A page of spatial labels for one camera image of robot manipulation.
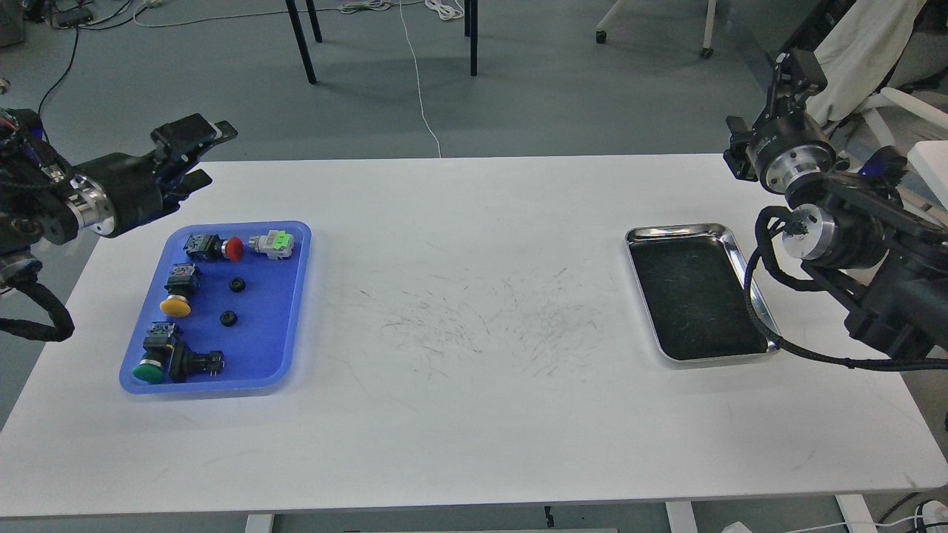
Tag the silver metal tray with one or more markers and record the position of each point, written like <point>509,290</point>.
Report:
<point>691,278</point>

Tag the black switch block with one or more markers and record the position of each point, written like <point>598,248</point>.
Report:
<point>184,362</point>

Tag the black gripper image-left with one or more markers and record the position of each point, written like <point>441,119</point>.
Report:
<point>116,193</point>

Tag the yellow push button switch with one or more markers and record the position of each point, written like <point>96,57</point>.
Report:
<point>183,281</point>

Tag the red push button switch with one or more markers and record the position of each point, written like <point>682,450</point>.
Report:
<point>206,247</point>

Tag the green push button switch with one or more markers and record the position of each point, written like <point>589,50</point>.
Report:
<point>159,345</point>

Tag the black table leg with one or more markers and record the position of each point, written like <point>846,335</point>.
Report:
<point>298,31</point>
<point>470,8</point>

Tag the blue plastic tray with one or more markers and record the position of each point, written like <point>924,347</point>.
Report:
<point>258,349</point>

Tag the black table leg right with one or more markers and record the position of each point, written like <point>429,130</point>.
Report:
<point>470,8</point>

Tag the green grey switch module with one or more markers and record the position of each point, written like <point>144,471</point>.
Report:
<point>276,244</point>

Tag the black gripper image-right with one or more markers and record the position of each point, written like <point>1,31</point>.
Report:
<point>788,144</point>

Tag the small black gear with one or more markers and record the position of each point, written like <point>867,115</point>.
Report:
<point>228,318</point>
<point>237,285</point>

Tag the black table leg left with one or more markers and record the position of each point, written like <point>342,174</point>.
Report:
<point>298,31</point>

